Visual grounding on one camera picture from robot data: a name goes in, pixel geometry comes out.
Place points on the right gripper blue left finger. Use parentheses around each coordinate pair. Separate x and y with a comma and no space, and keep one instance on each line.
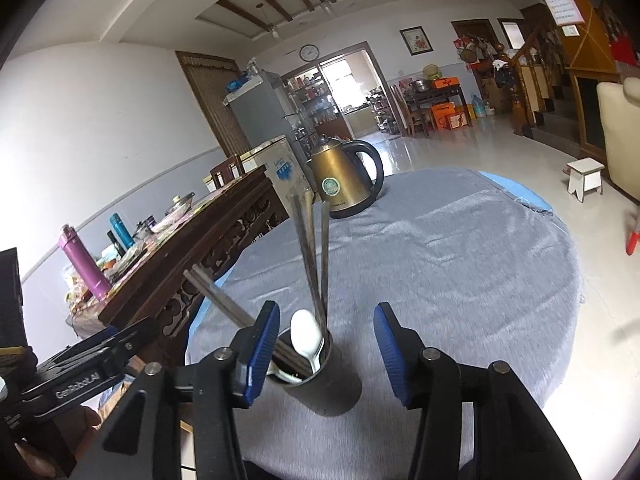
(253,348)

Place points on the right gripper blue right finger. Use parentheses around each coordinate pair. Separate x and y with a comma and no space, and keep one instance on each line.
(401,349)

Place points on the white plastic spoon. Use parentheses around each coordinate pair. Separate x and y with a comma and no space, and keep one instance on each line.
(306,337)
(275,371)

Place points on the dark perforated utensil holder cup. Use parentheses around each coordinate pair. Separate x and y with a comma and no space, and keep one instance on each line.
(333,391)

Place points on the dark chopstick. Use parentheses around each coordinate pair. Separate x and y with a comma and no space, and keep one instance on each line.
(308,211)
(298,216)
(235,299)
(324,271)
(303,217)
(225,299)

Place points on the carved dark wooden sideboard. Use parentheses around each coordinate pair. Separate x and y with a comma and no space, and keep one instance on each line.
(213,237)

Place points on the grey round tablecloth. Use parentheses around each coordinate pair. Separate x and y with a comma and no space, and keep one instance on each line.
(474,271)

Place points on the purple thermos bottle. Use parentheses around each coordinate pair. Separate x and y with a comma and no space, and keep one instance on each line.
(84,264)

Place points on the gold electric kettle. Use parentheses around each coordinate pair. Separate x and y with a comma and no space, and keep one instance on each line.
(349,175)

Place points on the teal thermos bottle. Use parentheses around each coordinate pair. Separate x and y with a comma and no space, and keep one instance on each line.
(121,231)

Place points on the white chest freezer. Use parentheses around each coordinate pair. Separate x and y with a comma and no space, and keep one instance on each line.
(287,175)

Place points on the orange cardboard box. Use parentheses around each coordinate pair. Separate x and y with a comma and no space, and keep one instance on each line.
(440,113)

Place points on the grey refrigerator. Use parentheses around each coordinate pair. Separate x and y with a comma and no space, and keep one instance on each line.
(265,109)

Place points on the blue water jug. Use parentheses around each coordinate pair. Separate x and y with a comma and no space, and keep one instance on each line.
(479,107)

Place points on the small white wooden stool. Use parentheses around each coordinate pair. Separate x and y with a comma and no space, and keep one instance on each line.
(584,176)

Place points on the dark wooden side table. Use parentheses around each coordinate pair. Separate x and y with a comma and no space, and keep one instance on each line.
(418,108)

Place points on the red plastic child chair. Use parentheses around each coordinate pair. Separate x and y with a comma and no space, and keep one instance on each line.
(633,237)

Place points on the wooden stair railing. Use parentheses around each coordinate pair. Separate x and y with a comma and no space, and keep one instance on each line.
(531,71)

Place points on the framed flower picture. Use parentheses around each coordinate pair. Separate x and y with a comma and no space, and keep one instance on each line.
(416,40)

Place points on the cream leather sofa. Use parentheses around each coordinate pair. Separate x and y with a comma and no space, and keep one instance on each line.
(620,119)

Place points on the round wall clock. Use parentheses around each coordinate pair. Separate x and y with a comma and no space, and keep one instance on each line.
(309,53)

